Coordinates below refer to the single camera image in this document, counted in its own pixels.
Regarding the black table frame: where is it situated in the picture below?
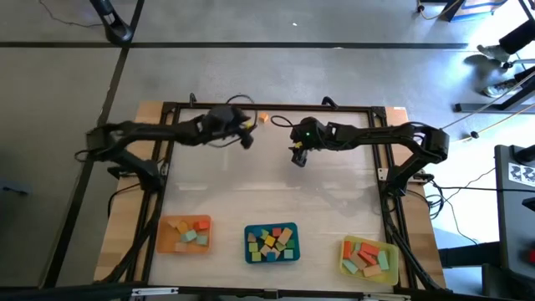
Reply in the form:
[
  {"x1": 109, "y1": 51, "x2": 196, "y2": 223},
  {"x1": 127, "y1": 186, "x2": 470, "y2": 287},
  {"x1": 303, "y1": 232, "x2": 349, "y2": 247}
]
[{"x1": 125, "y1": 101, "x2": 419, "y2": 292}]

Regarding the person's leg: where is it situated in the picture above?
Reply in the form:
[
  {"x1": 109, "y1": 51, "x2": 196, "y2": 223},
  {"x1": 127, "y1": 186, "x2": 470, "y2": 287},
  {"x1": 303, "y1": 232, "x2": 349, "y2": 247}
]
[{"x1": 498, "y1": 18, "x2": 535, "y2": 55}]

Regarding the long red block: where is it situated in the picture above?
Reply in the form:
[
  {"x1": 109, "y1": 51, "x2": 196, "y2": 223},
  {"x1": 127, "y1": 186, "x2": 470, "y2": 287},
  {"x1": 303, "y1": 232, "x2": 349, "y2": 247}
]
[
  {"x1": 358, "y1": 249, "x2": 378, "y2": 267},
  {"x1": 359, "y1": 242, "x2": 381, "y2": 258}
]

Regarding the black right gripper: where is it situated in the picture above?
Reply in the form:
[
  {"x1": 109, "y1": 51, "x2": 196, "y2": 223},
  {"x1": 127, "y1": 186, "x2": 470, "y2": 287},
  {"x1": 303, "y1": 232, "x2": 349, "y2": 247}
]
[{"x1": 289, "y1": 116, "x2": 331, "y2": 168}]

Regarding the black desk foot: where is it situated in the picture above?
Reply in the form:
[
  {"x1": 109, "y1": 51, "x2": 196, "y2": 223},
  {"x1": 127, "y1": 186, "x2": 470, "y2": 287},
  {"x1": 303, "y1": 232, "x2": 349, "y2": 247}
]
[{"x1": 453, "y1": 69, "x2": 535, "y2": 114}]

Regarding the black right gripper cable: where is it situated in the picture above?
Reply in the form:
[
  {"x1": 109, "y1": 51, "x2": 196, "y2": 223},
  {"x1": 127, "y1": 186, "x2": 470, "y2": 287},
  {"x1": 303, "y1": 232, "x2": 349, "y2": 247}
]
[{"x1": 270, "y1": 115, "x2": 298, "y2": 129}]

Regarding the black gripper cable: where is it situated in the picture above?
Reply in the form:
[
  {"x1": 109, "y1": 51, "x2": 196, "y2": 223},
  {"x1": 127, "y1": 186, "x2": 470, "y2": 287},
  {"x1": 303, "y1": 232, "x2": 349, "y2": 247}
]
[
  {"x1": 207, "y1": 94, "x2": 257, "y2": 149},
  {"x1": 270, "y1": 115, "x2": 298, "y2": 129}
]

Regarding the blue box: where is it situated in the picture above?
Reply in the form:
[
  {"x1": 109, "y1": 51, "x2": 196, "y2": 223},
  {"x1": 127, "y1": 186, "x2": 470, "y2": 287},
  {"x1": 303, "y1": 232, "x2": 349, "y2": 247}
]
[{"x1": 441, "y1": 0, "x2": 509, "y2": 23}]

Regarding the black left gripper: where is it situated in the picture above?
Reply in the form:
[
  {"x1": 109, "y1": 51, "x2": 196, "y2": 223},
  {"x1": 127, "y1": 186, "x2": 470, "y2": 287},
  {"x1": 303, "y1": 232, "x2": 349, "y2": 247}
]
[{"x1": 203, "y1": 105, "x2": 258, "y2": 151}]

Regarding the black stand base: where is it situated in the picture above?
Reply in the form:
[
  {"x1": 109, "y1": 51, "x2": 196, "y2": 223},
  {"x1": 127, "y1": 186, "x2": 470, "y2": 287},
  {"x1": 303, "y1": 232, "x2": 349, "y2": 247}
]
[{"x1": 89, "y1": 0, "x2": 135, "y2": 46}]

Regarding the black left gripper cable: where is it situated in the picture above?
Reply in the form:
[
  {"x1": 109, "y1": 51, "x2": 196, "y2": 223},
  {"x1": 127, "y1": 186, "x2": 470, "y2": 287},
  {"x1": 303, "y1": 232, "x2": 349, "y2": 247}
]
[{"x1": 207, "y1": 94, "x2": 257, "y2": 149}]

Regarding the white printed sticker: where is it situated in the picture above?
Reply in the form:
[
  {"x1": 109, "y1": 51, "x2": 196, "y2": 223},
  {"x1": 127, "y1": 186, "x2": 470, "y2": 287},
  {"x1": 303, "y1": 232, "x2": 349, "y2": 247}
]
[{"x1": 507, "y1": 161, "x2": 535, "y2": 188}]

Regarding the yellow plastic tray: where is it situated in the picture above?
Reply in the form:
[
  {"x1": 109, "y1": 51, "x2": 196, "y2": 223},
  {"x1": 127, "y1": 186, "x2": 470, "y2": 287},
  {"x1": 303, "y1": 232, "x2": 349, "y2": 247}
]
[{"x1": 338, "y1": 235, "x2": 400, "y2": 287}]

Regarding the black equipment cabinet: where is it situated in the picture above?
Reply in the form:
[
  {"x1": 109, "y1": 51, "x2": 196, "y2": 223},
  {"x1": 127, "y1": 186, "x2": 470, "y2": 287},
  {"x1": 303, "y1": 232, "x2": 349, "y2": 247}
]
[{"x1": 480, "y1": 143, "x2": 535, "y2": 301}]

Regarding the white metal bracket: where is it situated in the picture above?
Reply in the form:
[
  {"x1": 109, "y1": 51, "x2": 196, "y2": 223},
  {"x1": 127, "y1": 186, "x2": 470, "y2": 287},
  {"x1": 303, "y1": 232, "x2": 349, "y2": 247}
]
[
  {"x1": 130, "y1": 286, "x2": 181, "y2": 298},
  {"x1": 361, "y1": 292, "x2": 413, "y2": 301}
]

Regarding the orange plastic tray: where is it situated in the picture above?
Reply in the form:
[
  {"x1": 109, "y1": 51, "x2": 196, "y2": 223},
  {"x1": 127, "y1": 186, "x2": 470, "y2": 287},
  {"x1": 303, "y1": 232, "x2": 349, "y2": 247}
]
[{"x1": 155, "y1": 214, "x2": 213, "y2": 255}]

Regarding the yellow floor cable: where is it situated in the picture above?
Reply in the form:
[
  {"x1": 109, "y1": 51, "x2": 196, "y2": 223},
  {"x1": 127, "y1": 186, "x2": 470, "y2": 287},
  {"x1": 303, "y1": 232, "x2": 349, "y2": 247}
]
[{"x1": 438, "y1": 106, "x2": 535, "y2": 145}]

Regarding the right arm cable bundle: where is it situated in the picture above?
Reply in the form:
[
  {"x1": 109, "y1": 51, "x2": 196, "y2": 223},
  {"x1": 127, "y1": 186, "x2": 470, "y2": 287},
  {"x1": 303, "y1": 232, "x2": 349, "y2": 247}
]
[{"x1": 382, "y1": 187, "x2": 455, "y2": 293}]

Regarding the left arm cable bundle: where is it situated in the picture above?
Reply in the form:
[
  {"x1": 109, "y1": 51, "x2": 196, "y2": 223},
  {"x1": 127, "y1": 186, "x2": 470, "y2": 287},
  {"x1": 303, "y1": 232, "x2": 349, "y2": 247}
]
[{"x1": 99, "y1": 183, "x2": 168, "y2": 286}]

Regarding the person's shoe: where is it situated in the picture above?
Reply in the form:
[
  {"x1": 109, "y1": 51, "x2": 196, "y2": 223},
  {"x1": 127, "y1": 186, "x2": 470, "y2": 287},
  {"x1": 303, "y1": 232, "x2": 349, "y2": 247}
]
[
  {"x1": 481, "y1": 79, "x2": 520, "y2": 99},
  {"x1": 476, "y1": 43, "x2": 512, "y2": 63}
]

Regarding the teal plastic tray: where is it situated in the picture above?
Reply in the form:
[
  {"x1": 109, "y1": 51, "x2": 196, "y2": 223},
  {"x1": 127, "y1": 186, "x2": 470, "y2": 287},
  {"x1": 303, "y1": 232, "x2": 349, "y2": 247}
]
[{"x1": 243, "y1": 222, "x2": 302, "y2": 265}]

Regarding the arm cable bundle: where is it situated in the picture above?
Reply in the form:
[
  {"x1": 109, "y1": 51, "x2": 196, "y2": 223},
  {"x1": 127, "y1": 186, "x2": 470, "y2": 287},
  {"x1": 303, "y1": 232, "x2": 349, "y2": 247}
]
[
  {"x1": 382, "y1": 187, "x2": 455, "y2": 293},
  {"x1": 99, "y1": 183, "x2": 168, "y2": 286}
]

